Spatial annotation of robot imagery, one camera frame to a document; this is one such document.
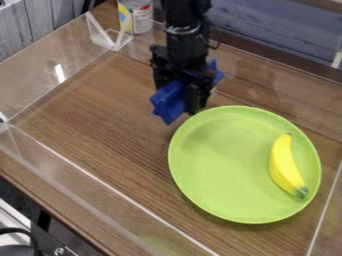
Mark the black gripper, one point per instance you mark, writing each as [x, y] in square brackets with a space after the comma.
[184, 54]

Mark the blue cross-shaped block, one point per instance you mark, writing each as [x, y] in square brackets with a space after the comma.
[169, 99]

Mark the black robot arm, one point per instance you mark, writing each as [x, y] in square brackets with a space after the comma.
[187, 12]

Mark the green round plate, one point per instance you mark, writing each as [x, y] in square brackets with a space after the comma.
[219, 160]

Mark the white labelled can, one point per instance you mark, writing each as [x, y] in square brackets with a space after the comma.
[136, 15]

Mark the yellow toy banana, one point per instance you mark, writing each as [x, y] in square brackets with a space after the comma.
[284, 169]

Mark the clear acrylic corner bracket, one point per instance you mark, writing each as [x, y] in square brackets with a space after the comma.
[109, 38]

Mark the clear acrylic enclosure wall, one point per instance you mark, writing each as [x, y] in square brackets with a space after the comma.
[85, 149]

